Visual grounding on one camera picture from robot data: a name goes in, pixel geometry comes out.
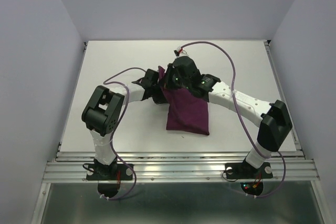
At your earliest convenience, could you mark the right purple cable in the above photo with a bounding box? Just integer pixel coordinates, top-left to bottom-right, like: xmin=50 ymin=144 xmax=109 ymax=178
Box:
xmin=173 ymin=41 xmax=287 ymax=198

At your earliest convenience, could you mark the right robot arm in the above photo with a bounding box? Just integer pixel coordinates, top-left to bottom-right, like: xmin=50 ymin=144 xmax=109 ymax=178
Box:
xmin=159 ymin=56 xmax=292 ymax=177

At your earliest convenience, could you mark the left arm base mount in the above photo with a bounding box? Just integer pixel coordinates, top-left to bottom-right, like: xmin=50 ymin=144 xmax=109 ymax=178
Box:
xmin=82 ymin=163 xmax=134 ymax=200

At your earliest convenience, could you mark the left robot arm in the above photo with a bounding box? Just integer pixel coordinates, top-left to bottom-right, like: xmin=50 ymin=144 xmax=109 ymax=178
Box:
xmin=81 ymin=68 xmax=166 ymax=181

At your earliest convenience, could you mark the aluminium rail frame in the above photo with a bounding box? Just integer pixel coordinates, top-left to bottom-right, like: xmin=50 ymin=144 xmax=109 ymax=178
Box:
xmin=30 ymin=40 xmax=328 ymax=224

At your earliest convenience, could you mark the purple cloth drape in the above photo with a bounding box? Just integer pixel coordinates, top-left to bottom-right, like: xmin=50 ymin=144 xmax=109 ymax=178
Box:
xmin=157 ymin=65 xmax=211 ymax=137

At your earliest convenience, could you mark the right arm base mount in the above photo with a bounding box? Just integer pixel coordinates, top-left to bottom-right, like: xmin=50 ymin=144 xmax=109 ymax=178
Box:
xmin=222 ymin=162 xmax=273 ymax=197

